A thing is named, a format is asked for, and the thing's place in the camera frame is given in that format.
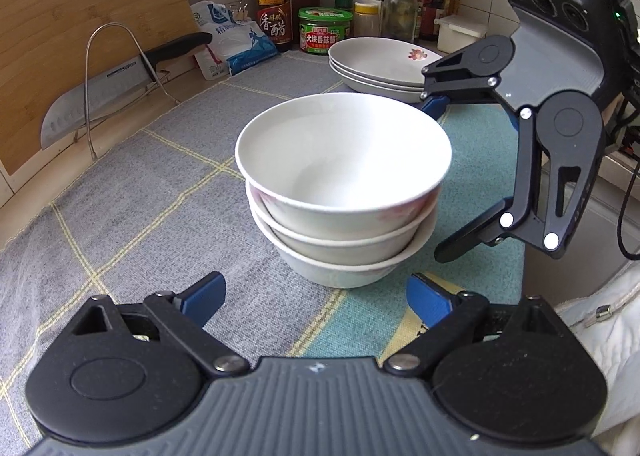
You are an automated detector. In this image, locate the santoku kitchen knife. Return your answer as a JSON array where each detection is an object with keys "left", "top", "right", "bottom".
[{"left": 40, "top": 32, "right": 214, "bottom": 151}]

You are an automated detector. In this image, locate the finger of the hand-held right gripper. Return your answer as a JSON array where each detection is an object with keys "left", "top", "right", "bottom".
[
  {"left": 419, "top": 47, "right": 511, "bottom": 118},
  {"left": 433, "top": 104, "right": 596, "bottom": 263}
]

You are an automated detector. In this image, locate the clear glass bottle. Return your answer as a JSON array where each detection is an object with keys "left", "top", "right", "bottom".
[{"left": 380, "top": 0, "right": 419, "bottom": 42}]

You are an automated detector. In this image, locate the white plate with small stain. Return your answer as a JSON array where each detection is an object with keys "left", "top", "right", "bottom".
[{"left": 328, "top": 37, "right": 444, "bottom": 80}]

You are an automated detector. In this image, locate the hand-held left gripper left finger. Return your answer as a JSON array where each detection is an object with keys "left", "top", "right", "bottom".
[{"left": 70, "top": 271, "right": 251, "bottom": 378}]

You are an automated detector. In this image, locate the white fruit-print plate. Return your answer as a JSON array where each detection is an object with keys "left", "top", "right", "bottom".
[{"left": 340, "top": 75, "right": 427, "bottom": 104}]

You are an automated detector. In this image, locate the person's white jacket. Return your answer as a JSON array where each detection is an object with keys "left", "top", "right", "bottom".
[{"left": 554, "top": 261, "right": 640, "bottom": 456}]

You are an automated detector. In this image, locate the yellow-lidded spice jar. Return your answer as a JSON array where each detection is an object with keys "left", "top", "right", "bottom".
[{"left": 353, "top": 0, "right": 381, "bottom": 38}]

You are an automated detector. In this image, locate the grey and teal checked towel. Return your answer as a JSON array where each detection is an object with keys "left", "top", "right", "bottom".
[{"left": 0, "top": 50, "right": 532, "bottom": 437}]

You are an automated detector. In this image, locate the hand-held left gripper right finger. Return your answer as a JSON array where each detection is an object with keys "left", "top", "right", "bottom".
[{"left": 384, "top": 273, "right": 575, "bottom": 378}]

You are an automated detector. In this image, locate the steel wire rack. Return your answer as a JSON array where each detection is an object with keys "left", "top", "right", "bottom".
[{"left": 84, "top": 22, "right": 182, "bottom": 160}]

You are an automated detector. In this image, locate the white plastic container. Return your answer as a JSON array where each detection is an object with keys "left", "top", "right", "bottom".
[{"left": 436, "top": 13, "right": 489, "bottom": 54}]

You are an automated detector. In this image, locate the white bowl with pink flowers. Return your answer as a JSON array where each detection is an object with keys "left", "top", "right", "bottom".
[
  {"left": 252, "top": 215, "right": 435, "bottom": 290},
  {"left": 234, "top": 92, "right": 453, "bottom": 228}
]

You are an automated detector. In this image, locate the white bowl with faded flowers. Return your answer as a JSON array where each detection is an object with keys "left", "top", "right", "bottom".
[{"left": 247, "top": 185, "right": 442, "bottom": 258}]

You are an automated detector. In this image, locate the green-lidded sauce jar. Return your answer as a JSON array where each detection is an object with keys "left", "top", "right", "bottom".
[{"left": 298, "top": 6, "right": 354, "bottom": 56}]

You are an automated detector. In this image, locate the white plate with centre stain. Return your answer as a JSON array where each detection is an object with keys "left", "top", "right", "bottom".
[{"left": 330, "top": 60, "right": 427, "bottom": 90}]

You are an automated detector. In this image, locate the white and blue salt bag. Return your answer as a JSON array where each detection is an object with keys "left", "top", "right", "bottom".
[{"left": 188, "top": 0, "right": 279, "bottom": 82}]

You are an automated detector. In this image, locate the black cable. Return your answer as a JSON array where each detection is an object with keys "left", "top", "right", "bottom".
[{"left": 616, "top": 86, "right": 640, "bottom": 263}]

